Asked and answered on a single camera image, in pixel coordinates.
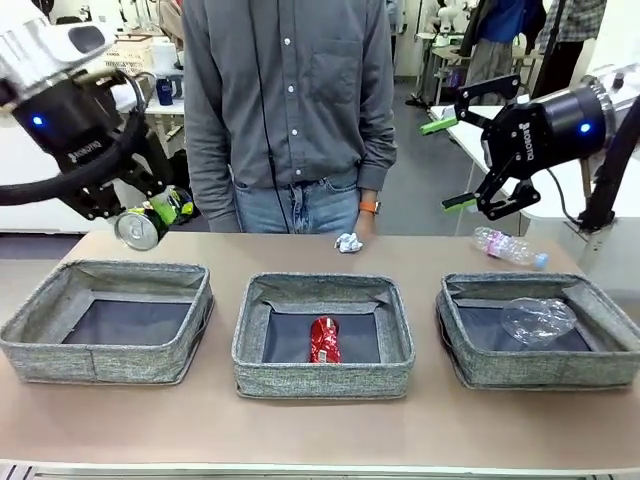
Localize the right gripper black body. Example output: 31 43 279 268
480 85 610 177

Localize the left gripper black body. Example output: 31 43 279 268
9 78 135 195

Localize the black Pepsi can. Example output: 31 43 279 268
113 185 195 251

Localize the clear bottle with pink label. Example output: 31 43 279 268
472 225 550 270

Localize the crushed clear plastic cup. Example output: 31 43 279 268
500 296 578 346

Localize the red Coca-Cola can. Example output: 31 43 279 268
308 315 344 365

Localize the person's right forearm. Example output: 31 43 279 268
182 124 244 234

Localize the person's left forearm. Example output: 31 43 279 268
357 119 399 201

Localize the black backpack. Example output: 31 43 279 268
167 148 190 191

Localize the white desk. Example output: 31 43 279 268
142 97 187 151

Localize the white table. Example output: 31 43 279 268
429 102 640 236

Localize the background person in plaid shirt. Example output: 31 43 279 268
529 0 607 101

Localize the background person in blue jacket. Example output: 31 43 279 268
457 0 547 96

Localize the white humanoid robot figure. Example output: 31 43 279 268
434 0 474 31

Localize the crumpled white paper ball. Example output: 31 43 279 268
333 231 364 254

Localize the white plastic jug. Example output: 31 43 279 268
149 38 179 71

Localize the person in grey shirt, jeans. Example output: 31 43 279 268
180 0 399 235

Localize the background person in beige coat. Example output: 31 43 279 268
158 0 186 46

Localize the grey fabric basket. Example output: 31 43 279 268
434 271 640 391
0 258 215 386
230 272 417 400

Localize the left wrist camera white housing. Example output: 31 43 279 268
110 82 140 110

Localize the left arm black cable sleeve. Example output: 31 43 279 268
0 69 159 207

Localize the arm black cable sleeve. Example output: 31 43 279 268
0 69 159 207
577 94 640 234

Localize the right arm black cable sleeve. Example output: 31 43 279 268
577 94 640 234

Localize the thin black hanging cable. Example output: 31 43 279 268
257 0 294 235

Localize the aluminium table frame rail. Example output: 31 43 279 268
0 462 640 480

